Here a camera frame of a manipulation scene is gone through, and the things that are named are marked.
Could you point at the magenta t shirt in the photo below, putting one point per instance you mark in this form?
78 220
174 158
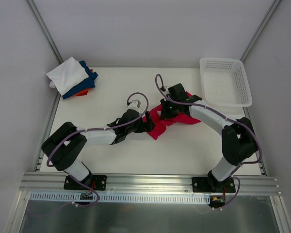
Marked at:
161 125

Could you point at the folded blue t shirt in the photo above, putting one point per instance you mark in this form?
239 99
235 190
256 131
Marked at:
75 89

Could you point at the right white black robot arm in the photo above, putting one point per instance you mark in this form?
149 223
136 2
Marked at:
238 140

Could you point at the folded white t shirt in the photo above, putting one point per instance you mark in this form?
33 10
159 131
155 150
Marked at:
67 75

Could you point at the folded orange t shirt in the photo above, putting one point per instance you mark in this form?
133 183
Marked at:
85 86

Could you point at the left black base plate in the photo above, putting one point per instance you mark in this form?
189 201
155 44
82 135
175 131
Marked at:
96 182

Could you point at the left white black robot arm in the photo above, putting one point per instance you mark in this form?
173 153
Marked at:
65 144

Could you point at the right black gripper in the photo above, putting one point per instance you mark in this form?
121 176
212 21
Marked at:
167 112

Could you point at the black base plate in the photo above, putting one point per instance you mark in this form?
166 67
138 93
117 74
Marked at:
96 182
203 185

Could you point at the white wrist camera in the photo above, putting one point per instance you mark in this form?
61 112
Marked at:
134 105
165 90

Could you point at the white slotted cable duct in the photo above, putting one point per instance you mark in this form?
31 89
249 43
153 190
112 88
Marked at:
121 198

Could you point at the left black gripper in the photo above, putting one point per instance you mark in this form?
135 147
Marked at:
140 124

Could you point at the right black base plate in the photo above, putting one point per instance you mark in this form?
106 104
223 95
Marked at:
203 185

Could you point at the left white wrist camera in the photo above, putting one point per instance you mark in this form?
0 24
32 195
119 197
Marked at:
134 105

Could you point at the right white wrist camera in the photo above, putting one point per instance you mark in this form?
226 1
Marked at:
165 90

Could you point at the aluminium mounting rail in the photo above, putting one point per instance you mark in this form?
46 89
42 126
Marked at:
149 184

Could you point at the white plastic basket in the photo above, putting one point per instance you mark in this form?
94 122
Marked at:
224 82

